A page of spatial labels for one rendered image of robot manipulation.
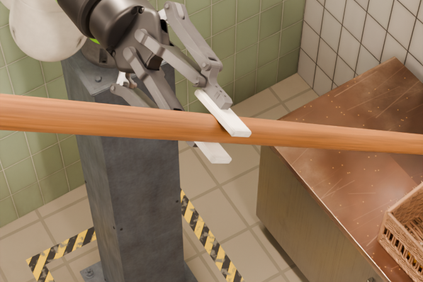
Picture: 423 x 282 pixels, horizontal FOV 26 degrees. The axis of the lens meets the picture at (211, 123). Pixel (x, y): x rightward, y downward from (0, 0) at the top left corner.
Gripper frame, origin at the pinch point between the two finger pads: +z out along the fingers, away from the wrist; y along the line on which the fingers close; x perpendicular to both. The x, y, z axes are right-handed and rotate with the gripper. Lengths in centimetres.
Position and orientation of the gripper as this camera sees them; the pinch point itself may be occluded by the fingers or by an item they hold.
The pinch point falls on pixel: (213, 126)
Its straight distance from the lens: 97.7
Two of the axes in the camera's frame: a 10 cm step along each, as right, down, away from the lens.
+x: -6.2, -0.4, -7.9
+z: 5.7, 6.6, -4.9
